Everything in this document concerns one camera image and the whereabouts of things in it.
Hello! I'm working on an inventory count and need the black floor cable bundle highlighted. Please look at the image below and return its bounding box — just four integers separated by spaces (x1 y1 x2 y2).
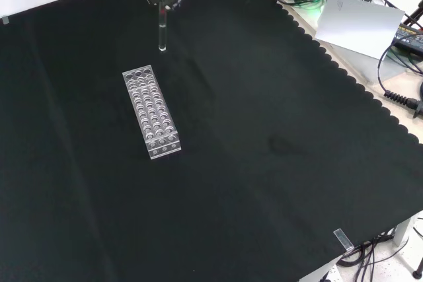
336 232 399 282

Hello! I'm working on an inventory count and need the clear tape strip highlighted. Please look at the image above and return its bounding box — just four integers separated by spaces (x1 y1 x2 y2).
332 227 355 252

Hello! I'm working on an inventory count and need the clear plastic test tube rack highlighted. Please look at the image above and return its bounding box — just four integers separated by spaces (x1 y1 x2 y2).
122 64 182 161

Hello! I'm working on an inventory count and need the pale grey board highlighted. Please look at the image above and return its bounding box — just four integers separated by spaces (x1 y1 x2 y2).
313 0 407 84

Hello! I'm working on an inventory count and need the black tripod leg with foot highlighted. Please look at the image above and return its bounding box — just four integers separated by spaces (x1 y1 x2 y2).
398 215 423 279

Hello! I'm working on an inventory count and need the black scalloped bench cloth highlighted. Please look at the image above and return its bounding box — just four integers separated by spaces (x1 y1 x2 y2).
0 0 423 282

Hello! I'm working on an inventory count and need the black cable with ribbed plug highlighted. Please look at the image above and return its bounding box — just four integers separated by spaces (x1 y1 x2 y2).
377 43 423 118

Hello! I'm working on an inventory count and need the clear glass test tube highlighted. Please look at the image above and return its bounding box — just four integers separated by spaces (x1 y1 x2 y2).
157 0 169 53

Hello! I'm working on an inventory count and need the white table leg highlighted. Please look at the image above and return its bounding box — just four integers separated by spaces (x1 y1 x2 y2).
393 211 416 247

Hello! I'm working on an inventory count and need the black and yellow power adapter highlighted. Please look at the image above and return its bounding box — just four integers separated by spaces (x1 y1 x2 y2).
392 23 423 55

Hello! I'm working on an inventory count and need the black and red tripod leg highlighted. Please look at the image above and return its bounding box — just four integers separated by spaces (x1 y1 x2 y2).
401 0 423 31

